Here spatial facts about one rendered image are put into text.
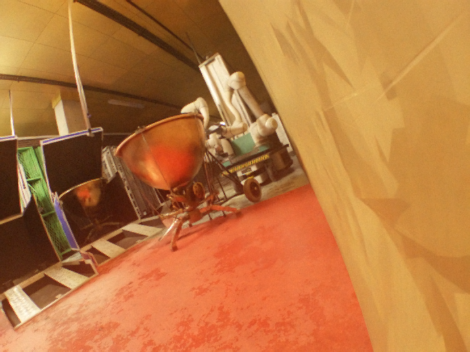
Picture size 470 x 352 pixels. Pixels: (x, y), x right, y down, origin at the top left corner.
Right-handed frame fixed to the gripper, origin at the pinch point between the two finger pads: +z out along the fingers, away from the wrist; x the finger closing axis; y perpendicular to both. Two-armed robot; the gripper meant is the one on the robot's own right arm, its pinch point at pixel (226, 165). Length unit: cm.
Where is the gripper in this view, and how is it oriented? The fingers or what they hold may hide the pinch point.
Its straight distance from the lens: 237.1
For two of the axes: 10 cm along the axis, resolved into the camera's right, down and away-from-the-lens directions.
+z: 4.0, 9.2, 0.6
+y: 4.4, -2.4, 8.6
